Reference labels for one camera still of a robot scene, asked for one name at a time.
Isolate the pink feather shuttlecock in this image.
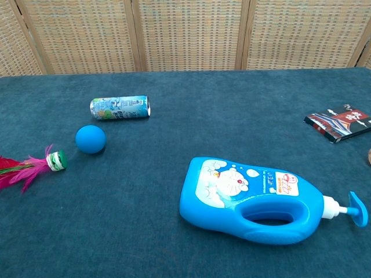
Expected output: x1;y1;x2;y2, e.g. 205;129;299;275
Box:
0;144;69;193

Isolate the blue pump detergent bottle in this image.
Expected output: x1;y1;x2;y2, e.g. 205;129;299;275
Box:
179;156;369;246

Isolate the light blue drink can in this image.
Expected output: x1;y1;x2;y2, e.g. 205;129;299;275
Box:
89;94;152;121

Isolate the blue rubber ball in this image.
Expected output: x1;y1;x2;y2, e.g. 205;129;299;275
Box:
75;125;107;154

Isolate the woven wooden folding screen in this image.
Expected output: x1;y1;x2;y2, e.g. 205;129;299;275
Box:
0;0;371;78

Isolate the red black snack packet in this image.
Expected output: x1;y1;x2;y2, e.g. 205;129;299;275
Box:
303;104;371;144

